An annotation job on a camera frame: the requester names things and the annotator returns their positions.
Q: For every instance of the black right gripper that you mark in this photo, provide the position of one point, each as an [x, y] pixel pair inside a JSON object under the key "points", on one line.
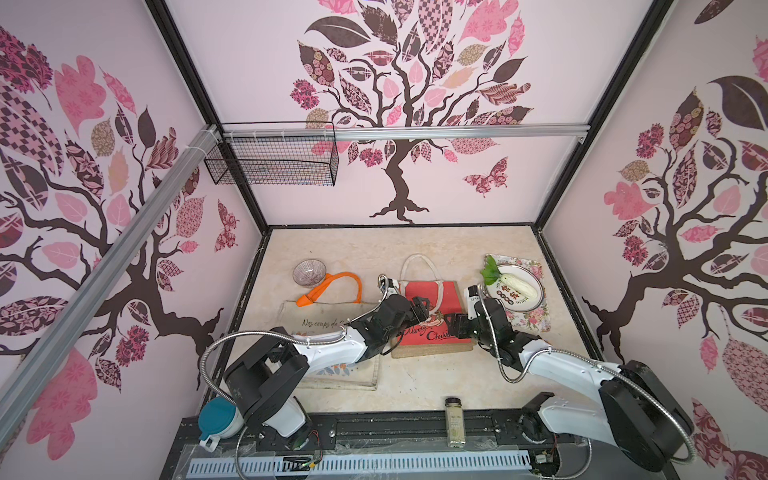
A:
{"points": [[469, 325]]}

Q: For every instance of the red Christmas jute bag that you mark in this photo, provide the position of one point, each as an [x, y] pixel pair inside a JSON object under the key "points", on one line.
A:
{"points": [[431, 336]]}

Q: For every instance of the canvas tote bag orange handles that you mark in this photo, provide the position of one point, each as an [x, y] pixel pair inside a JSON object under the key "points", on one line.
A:
{"points": [[308, 316]]}

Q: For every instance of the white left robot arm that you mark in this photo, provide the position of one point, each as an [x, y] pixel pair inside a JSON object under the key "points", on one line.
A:
{"points": [[262, 380]]}

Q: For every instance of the white plate with pattern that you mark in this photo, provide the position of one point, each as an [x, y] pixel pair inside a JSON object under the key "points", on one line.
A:
{"points": [[511, 300]]}

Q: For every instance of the white radish with leaves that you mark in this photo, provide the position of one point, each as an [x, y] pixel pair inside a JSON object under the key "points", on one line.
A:
{"points": [[492, 274]]}

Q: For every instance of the floral placemat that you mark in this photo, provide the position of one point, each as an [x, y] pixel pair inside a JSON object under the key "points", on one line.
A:
{"points": [[538, 320]]}

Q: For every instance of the spice jar pale contents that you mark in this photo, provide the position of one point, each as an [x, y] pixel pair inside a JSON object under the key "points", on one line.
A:
{"points": [[455, 425]]}

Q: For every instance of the teal cup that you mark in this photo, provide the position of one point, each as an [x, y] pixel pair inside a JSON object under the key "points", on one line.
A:
{"points": [[219, 419]]}

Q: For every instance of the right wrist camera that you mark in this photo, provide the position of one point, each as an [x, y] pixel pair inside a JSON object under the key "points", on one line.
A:
{"points": [[476, 308]]}

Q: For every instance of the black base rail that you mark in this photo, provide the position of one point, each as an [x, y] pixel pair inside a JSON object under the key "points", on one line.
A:
{"points": [[503, 427]]}

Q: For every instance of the aluminium rail back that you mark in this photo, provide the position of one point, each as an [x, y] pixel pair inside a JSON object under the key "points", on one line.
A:
{"points": [[408, 133]]}

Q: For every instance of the aluminium rail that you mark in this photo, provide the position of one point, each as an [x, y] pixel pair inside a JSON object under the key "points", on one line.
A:
{"points": [[27, 382], [408, 133]]}

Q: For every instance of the white slotted cable duct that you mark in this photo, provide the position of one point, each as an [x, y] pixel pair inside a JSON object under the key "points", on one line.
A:
{"points": [[258, 467]]}

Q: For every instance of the black wire basket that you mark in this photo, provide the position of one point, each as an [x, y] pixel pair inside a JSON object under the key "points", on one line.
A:
{"points": [[293, 153]]}

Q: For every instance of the black vertical frame post right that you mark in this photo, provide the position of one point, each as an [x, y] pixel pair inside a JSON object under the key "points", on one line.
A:
{"points": [[637, 50]]}

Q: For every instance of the black vertical frame post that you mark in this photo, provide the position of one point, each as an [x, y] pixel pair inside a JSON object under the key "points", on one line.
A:
{"points": [[163, 19], [637, 50]]}

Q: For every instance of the black vertical frame post left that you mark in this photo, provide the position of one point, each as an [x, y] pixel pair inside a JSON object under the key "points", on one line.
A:
{"points": [[163, 19]]}

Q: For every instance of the aluminium rail left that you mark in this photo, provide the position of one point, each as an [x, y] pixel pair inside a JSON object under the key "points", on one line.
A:
{"points": [[27, 382]]}

